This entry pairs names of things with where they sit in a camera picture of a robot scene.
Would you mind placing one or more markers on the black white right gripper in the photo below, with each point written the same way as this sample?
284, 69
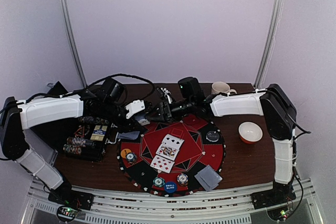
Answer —
165, 110

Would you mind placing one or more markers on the blue backed card deck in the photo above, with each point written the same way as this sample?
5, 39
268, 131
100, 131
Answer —
140, 118

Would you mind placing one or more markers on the Texas Hold'em card box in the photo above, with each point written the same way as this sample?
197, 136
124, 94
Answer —
99, 132

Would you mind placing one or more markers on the top multicolour chip row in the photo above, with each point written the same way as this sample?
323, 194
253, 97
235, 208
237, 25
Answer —
93, 120

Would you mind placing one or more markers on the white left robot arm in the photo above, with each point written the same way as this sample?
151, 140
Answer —
15, 121

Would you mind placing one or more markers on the round red black poker mat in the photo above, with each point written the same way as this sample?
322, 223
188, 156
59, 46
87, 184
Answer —
196, 153

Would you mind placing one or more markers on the blue white 100 chip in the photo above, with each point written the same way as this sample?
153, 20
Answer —
182, 179

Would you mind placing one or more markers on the nine of diamonds card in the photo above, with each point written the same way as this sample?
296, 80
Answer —
162, 164

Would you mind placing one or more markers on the blue small blind button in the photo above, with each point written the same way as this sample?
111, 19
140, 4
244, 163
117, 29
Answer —
170, 187

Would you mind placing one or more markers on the king face up card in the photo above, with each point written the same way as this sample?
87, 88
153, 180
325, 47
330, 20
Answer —
167, 152

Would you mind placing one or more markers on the black dealer button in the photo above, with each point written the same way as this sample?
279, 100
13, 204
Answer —
212, 136

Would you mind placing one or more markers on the white orange bowl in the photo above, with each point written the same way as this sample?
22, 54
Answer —
250, 133

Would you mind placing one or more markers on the black 100 chip stack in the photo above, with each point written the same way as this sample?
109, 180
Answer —
80, 141

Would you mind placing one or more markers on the chrome case handle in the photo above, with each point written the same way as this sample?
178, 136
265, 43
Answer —
113, 134

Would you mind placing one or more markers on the cream patterned ceramic mug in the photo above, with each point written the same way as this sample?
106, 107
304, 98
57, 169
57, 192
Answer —
222, 87

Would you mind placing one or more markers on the green blue 50 chip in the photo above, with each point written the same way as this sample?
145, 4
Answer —
159, 182

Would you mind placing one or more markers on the face down card seat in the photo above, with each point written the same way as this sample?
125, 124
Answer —
202, 182

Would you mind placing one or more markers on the red triangle dice pack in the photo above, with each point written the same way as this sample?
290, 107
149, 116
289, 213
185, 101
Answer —
80, 132

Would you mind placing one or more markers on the orange big blind button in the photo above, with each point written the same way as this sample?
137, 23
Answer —
124, 152

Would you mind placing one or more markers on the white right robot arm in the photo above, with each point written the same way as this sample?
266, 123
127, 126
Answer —
271, 103

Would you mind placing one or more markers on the right aluminium frame post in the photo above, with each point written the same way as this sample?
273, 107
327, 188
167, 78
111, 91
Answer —
269, 44

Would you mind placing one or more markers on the three of spades card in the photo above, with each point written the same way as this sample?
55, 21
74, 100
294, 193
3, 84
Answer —
172, 141

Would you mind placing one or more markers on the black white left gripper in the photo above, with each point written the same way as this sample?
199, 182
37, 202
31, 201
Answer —
127, 127

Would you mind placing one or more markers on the mixed colour chip stack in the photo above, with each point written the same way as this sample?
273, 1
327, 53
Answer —
131, 157

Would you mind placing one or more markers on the black poker chip case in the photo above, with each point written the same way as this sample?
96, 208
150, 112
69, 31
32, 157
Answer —
76, 124

